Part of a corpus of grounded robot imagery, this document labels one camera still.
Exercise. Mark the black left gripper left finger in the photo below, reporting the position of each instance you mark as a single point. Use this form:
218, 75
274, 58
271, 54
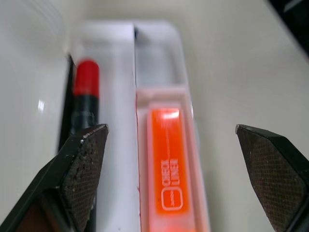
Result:
79, 169

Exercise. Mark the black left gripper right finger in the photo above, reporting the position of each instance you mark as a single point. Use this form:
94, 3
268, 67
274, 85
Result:
272, 174

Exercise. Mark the black object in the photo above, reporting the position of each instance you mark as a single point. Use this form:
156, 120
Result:
295, 21

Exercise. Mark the white marker holder tray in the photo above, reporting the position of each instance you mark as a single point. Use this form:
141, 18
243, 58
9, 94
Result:
120, 96

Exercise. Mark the orange highlighter marker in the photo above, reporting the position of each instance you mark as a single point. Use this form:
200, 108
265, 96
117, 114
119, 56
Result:
169, 154

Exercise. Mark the black marker with red cap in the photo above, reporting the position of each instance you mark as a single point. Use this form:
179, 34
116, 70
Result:
86, 79

